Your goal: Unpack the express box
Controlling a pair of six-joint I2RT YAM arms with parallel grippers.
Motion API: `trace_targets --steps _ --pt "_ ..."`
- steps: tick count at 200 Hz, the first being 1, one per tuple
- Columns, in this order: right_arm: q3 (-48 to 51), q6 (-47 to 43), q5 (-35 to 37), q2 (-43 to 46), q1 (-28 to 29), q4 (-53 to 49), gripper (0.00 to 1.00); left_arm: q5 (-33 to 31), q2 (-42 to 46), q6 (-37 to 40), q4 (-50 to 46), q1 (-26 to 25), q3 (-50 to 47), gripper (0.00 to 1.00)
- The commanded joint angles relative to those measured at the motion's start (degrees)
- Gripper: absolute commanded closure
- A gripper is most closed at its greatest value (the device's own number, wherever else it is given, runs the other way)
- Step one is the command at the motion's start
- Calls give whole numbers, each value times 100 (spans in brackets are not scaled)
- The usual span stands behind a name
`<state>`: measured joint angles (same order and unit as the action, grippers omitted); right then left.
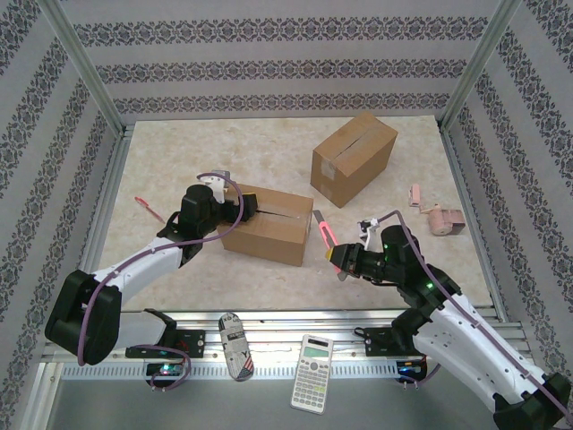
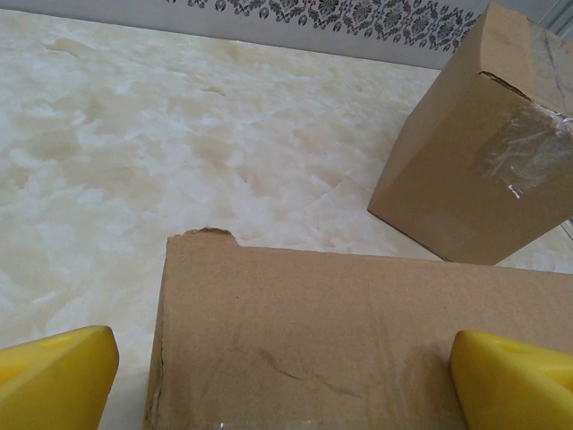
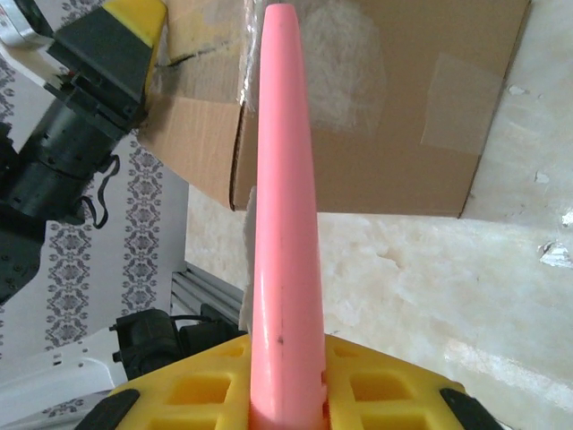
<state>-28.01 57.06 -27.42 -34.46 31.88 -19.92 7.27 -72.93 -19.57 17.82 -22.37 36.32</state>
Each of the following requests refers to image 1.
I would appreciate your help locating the white scientific calculator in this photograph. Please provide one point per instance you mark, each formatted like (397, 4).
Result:
(311, 380)

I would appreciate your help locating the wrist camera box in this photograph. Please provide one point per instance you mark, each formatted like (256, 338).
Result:
(371, 235)
(219, 186)

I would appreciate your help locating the pink roller toy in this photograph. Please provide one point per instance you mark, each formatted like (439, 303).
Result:
(445, 221)

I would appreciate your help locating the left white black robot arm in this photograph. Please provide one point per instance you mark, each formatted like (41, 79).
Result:
(143, 264)

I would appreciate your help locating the long aluminium frame rail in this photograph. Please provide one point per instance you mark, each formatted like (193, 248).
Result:
(286, 322)

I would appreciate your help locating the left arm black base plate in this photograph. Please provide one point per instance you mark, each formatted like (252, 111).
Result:
(194, 342)

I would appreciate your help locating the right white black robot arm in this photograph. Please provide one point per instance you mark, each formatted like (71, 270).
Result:
(465, 349)

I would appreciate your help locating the red pen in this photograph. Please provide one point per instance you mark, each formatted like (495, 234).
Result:
(152, 211)

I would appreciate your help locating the brown cardboard box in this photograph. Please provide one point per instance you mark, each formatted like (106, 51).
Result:
(358, 148)
(268, 233)

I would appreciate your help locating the pink utility knife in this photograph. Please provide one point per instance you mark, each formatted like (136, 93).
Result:
(327, 235)

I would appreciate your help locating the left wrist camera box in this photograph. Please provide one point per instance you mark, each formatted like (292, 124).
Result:
(219, 186)

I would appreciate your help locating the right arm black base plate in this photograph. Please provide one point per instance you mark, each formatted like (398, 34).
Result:
(380, 342)

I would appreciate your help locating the grey metal shelf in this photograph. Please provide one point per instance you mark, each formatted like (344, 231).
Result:
(179, 407)

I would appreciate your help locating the aluminium side rail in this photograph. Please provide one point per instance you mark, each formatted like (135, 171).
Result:
(453, 157)
(117, 161)

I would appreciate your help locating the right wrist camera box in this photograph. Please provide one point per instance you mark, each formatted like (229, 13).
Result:
(371, 235)

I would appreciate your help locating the aluminium frame post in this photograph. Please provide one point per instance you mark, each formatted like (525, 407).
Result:
(478, 62)
(84, 67)

